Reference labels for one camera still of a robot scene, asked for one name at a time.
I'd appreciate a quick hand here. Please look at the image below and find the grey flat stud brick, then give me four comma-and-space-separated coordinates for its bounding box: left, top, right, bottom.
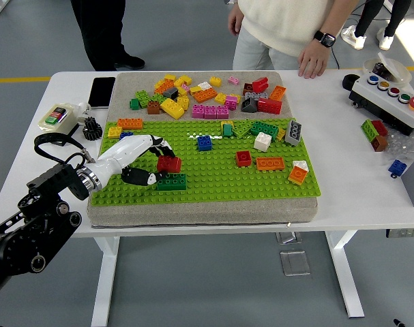
244, 90, 269, 101

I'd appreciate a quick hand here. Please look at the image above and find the table height control panel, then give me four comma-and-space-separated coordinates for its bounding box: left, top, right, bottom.
385, 228, 414, 238

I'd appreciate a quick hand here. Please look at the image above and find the red stud brick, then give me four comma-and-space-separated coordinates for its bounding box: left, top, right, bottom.
370, 119, 389, 137
251, 77, 270, 93

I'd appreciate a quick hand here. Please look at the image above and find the red single-ring square brick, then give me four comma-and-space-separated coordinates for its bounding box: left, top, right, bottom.
235, 151, 252, 168

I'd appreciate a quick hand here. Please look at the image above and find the orange eight-stud brick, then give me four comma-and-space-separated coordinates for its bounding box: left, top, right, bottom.
192, 87, 218, 104
117, 118, 144, 130

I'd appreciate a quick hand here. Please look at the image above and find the white button control box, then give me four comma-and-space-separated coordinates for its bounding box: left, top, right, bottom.
349, 73, 414, 136

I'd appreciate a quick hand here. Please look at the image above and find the cream switch box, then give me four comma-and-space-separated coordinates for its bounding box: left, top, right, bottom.
38, 103, 80, 138

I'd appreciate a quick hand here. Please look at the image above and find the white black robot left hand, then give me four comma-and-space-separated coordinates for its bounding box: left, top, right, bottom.
89, 134, 177, 191

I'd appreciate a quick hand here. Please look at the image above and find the black gear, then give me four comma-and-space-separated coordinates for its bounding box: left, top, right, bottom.
80, 116, 103, 140

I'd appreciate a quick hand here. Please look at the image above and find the grey foam mat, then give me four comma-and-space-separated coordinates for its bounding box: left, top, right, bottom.
86, 70, 319, 228

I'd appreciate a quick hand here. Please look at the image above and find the white four-stud brick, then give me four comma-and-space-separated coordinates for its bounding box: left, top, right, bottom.
253, 131, 273, 152

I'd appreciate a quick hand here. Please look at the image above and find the person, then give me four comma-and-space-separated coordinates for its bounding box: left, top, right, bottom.
70, 0, 146, 72
340, 0, 412, 51
228, 0, 359, 80

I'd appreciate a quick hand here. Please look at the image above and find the clear plastic bag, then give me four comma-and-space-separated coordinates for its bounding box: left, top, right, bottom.
383, 131, 414, 163

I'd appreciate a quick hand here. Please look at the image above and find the large red brick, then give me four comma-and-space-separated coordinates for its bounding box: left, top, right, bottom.
256, 97, 283, 115

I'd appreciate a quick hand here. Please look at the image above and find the orange three-ring long brick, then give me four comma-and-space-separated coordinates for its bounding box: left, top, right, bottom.
255, 157, 284, 172

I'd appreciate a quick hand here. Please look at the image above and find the large yellow rounded brick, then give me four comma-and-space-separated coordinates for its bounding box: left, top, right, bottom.
159, 97, 186, 120

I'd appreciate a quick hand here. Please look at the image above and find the black ring roll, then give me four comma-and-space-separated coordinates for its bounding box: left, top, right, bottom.
342, 73, 361, 92

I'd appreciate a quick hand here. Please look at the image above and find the green studded baseplate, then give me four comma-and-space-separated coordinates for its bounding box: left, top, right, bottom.
89, 117, 323, 207

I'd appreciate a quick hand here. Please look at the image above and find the lime green flat brick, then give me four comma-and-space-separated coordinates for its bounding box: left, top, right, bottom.
232, 119, 255, 139

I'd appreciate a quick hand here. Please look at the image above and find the black wrist watch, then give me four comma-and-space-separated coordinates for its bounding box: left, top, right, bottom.
313, 30, 336, 48

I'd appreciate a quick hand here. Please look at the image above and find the smartphone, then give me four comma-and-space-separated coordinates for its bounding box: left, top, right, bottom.
88, 76, 117, 109

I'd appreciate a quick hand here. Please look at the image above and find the small white plastic part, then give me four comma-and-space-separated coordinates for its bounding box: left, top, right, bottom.
76, 101, 91, 120

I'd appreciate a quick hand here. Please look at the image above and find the dark green eight-stud brick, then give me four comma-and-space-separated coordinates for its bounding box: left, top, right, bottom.
249, 121, 280, 139
156, 172, 188, 191

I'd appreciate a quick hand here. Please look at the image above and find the white round lidded container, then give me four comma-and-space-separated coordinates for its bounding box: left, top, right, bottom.
362, 52, 413, 84

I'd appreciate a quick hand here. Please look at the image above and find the orange stud brick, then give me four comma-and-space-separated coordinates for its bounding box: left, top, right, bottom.
268, 84, 287, 102
153, 79, 175, 95

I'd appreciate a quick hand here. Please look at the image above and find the person's left hand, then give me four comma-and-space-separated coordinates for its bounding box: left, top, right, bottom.
297, 43, 331, 80

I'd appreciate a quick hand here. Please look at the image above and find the red curved-top brick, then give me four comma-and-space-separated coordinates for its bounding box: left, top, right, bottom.
156, 155, 182, 174

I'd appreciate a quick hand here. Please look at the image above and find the blue brick keyring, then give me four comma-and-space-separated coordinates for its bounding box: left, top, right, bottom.
387, 159, 408, 178

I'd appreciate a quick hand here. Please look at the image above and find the person's right hand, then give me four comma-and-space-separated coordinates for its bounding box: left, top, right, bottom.
228, 6, 246, 37

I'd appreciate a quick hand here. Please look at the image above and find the grey three-ring brick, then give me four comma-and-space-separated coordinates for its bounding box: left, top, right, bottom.
284, 119, 302, 146

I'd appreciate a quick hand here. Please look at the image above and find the orange brick with yellow base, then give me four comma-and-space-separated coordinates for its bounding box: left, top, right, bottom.
287, 166, 308, 187

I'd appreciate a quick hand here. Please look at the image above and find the white table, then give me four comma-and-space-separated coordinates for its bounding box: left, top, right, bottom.
0, 69, 414, 320

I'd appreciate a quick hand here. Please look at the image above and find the lime green stud brick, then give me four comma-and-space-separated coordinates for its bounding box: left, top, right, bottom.
134, 89, 151, 109

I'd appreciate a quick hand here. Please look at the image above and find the brown ring brick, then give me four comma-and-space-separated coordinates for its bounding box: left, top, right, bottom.
370, 135, 388, 153

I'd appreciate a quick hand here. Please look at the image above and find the pink long brick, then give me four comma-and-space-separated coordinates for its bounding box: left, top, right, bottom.
191, 104, 230, 120

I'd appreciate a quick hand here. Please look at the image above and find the clear floor socket cover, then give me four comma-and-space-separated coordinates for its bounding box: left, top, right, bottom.
280, 250, 312, 277
276, 231, 301, 245

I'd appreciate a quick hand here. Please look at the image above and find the black floor cable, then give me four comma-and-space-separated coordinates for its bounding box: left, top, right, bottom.
333, 0, 378, 71

